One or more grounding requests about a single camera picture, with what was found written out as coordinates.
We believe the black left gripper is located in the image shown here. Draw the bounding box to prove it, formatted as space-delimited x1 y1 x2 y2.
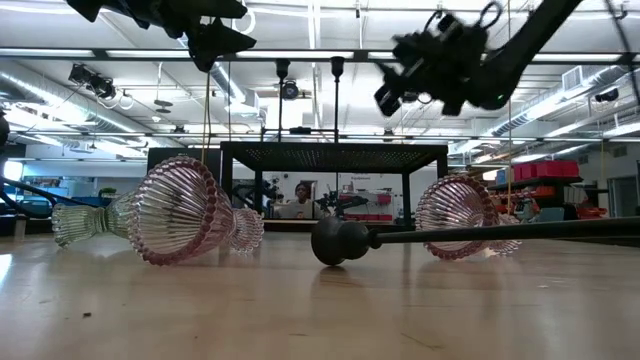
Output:
64 0 258 73

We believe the tall black candlestick holder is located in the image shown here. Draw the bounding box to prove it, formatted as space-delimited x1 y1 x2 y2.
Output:
329 55 347 144
310 215 640 267
274 58 292 144

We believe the black overhead crossbar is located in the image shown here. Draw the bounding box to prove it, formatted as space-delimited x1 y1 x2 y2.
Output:
0 47 640 64

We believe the person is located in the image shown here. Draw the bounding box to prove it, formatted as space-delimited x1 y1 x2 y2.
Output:
285 182 322 220

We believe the red storage bin row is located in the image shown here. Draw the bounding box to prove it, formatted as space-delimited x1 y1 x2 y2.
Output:
512 159 580 182

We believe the black mesh metal shelf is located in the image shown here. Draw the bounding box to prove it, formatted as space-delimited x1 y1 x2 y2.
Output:
219 141 450 234

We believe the pink ribbed glass candle holder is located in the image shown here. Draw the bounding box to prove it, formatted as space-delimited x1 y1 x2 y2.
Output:
129 155 265 266
414 173 523 261

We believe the black storage rack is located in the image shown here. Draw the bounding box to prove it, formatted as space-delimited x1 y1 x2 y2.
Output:
487 174 611 224

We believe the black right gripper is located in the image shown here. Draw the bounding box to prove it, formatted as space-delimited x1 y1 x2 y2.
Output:
374 13 494 117

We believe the silver ventilation duct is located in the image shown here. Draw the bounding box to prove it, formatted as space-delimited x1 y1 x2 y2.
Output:
492 64 640 139
0 72 146 146

